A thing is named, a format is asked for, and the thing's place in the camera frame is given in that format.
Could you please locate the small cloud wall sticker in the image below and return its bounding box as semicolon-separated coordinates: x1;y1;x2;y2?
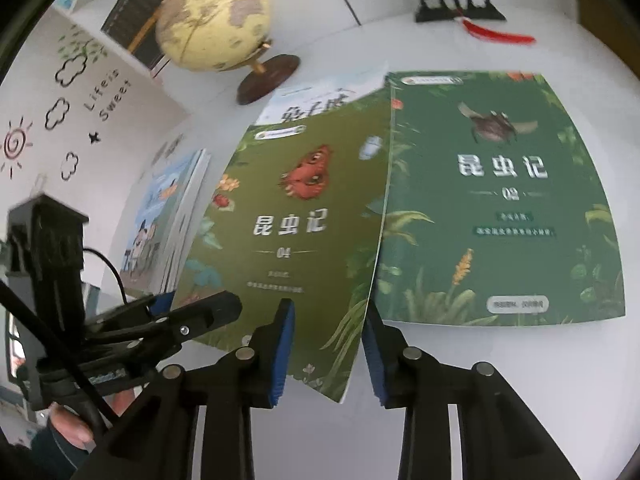
59;152;81;181

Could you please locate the green beetle cover book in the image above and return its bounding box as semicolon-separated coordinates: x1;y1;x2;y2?
372;71;627;328

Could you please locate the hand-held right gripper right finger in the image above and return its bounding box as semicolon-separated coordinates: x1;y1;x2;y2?
361;305;583;480

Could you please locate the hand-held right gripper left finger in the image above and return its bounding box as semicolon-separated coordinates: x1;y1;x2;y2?
72;298;297;480

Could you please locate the red tassel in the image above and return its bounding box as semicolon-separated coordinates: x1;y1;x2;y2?
460;16;537;46

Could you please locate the yellow hill cover book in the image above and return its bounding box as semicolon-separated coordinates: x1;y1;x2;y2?
252;62;390;128

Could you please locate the black lettering wall sticker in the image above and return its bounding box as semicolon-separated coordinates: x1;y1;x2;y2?
82;67;133;123

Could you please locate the person's left hand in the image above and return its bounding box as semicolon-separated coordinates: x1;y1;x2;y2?
50;404;97;455

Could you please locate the large cloud wall sticker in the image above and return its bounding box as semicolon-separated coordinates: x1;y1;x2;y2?
54;51;96;87

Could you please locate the medium cloud wall sticker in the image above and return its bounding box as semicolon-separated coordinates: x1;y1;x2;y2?
44;97;71;131

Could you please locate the green tree wall sticker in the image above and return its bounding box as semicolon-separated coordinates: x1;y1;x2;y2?
56;25;108;63

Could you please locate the red sun wall sticker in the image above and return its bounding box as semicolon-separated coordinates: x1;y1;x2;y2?
0;117;35;181

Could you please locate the light blue cartoon figures book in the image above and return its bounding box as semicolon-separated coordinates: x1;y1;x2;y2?
120;149;206;293

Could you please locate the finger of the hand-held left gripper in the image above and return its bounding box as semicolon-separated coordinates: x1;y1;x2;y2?
95;290;176;333
87;290;243;361

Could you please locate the olive green red bug book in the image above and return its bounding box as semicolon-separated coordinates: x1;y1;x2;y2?
172;85;393;404

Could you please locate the stack of thin paperbacks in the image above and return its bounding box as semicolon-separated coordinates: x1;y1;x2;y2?
125;149;212;298

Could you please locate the yellow desk globe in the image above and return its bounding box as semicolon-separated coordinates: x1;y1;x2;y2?
155;0;302;106

